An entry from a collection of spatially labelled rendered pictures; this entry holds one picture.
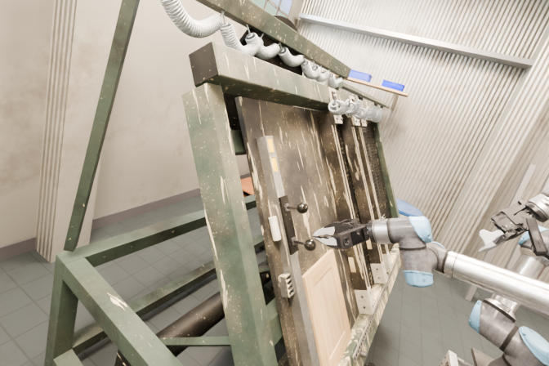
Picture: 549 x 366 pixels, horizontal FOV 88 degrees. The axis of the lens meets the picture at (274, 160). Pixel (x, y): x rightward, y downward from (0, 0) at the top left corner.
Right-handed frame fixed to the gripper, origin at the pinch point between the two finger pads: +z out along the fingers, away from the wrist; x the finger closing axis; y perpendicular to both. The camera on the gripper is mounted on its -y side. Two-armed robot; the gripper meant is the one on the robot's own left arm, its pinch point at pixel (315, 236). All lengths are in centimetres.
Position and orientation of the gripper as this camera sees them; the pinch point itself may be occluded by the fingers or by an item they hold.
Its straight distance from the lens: 102.8
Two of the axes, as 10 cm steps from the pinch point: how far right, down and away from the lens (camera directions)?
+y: 5.2, -0.8, 8.5
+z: -8.3, 1.9, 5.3
